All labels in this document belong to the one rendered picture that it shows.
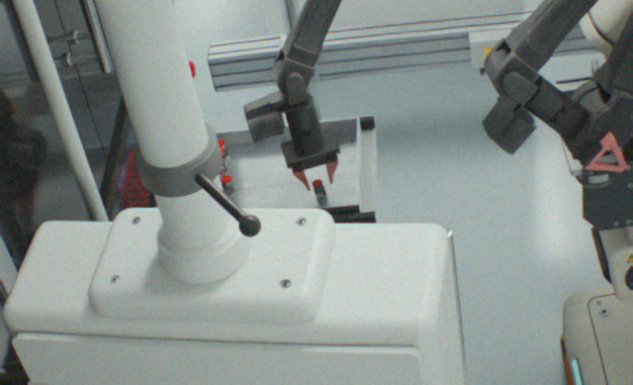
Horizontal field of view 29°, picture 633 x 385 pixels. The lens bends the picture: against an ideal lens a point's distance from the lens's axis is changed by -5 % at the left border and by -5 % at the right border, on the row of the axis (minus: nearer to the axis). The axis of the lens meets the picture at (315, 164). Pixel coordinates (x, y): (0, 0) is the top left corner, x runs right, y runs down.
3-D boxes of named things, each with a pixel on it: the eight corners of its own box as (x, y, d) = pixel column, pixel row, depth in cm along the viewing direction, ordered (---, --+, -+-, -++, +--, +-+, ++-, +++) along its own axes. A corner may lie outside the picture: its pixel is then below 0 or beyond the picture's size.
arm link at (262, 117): (302, 72, 221) (293, 56, 229) (238, 92, 220) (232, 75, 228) (318, 133, 226) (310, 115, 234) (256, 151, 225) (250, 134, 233)
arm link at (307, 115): (316, 101, 225) (308, 84, 229) (278, 113, 224) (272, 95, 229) (322, 131, 229) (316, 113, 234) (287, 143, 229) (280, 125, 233)
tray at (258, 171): (186, 234, 242) (182, 221, 240) (199, 146, 262) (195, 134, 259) (361, 218, 238) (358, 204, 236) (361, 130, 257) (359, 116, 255)
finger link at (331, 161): (302, 178, 243) (292, 141, 237) (337, 167, 243) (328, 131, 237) (310, 200, 238) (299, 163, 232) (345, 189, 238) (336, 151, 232)
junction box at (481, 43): (472, 68, 337) (469, 42, 331) (471, 57, 341) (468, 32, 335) (514, 64, 336) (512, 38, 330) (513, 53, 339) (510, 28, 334)
